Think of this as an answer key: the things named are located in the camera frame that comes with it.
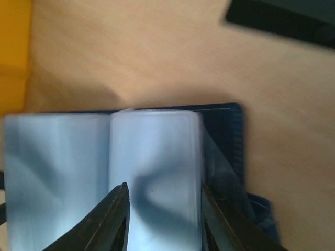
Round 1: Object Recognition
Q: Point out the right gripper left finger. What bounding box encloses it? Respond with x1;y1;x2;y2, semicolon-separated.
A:
45;182;130;251

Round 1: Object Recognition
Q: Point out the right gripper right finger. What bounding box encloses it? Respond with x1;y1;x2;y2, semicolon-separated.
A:
201;185;285;251

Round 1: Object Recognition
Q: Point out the blue leather card holder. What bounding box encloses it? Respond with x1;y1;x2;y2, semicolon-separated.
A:
1;103;281;250

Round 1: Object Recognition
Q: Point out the black card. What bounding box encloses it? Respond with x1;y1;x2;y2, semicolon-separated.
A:
225;0;334;49

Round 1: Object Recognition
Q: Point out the yellow three-compartment bin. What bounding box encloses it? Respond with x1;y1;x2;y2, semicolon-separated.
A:
1;0;33;115

